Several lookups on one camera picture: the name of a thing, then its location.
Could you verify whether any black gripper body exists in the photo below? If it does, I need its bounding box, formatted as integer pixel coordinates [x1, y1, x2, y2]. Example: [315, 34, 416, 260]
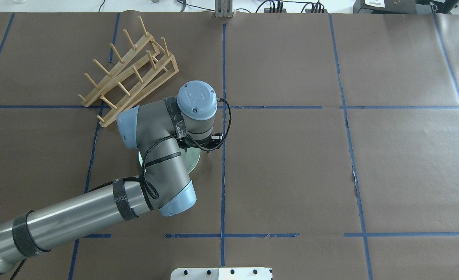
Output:
[178, 135, 224, 152]

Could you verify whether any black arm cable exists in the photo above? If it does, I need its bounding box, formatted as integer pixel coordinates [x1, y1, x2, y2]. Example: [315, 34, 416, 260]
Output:
[85, 98, 232, 201]

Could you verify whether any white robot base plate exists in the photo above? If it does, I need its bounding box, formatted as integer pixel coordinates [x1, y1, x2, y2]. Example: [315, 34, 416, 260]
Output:
[170, 266, 273, 280]

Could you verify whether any black power strip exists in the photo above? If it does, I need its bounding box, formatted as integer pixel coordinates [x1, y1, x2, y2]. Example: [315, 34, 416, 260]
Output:
[255, 0, 328, 14]

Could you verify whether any wooden plate rack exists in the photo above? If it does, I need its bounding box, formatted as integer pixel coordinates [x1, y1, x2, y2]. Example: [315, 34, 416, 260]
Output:
[78, 16, 179, 128]

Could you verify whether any light green plate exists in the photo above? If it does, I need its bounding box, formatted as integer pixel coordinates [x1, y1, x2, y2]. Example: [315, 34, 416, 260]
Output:
[137, 148, 200, 174]

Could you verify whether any grey metal post clamp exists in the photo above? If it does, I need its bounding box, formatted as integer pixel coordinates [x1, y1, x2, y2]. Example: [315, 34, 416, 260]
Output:
[214, 0, 234, 18]

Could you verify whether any black electronics box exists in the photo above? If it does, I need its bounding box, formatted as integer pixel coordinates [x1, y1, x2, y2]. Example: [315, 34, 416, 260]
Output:
[352, 0, 436, 14]

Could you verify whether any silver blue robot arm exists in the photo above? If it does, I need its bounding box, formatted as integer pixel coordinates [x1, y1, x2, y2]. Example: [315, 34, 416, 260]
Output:
[0, 81, 229, 275]

